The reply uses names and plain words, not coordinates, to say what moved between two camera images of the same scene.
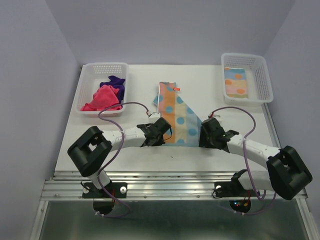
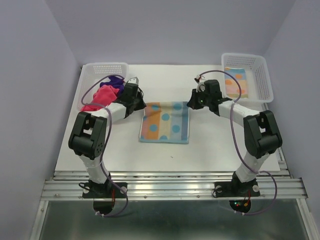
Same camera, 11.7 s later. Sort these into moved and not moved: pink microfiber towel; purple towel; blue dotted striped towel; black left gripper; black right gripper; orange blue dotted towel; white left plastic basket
Moved: blue dotted striped towel; black left gripper; black right gripper
Not moved: purple towel; orange blue dotted towel; pink microfiber towel; white left plastic basket
